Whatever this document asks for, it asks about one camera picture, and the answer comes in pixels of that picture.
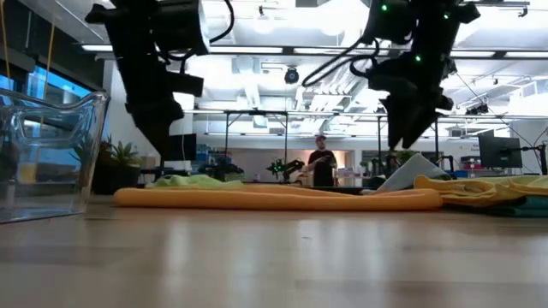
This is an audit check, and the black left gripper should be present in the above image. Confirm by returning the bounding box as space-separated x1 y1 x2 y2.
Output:
106 21 185 159

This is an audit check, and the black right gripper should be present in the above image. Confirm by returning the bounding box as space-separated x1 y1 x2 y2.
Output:
367 55 455 151

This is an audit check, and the yellow microfiber towel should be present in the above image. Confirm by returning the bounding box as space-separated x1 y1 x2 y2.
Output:
413 174 548 209

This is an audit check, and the orange microfiber towel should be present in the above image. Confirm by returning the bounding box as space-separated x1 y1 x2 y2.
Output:
113 183 444 212

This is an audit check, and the teal microfiber towel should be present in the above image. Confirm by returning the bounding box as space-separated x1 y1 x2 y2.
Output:
470 196 548 218

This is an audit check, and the grey microfiber towel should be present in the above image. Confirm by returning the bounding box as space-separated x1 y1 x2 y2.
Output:
376 152 450 193

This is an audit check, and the lime green microfiber towel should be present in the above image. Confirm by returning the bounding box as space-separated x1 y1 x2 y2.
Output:
145 174 245 189

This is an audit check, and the succulent in dark pot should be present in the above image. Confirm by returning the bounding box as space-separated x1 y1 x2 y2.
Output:
92 139 142 196

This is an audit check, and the dark computer monitor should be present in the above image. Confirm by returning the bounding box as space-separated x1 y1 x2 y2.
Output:
478 134 523 169

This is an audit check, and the clear plastic bin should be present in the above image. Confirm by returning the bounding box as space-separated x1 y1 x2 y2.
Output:
0 88 110 224

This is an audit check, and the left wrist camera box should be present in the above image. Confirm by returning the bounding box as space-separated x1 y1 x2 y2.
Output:
170 72 205 98

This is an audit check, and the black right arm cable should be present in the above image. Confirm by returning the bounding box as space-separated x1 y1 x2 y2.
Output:
301 37 382 88

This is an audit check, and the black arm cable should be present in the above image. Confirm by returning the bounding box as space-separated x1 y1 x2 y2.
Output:
162 0 235 61
301 37 382 88

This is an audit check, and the yellow extension cable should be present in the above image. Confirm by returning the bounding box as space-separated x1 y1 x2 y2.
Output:
0 0 57 102

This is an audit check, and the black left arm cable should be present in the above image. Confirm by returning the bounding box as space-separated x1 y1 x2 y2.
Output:
162 0 235 61

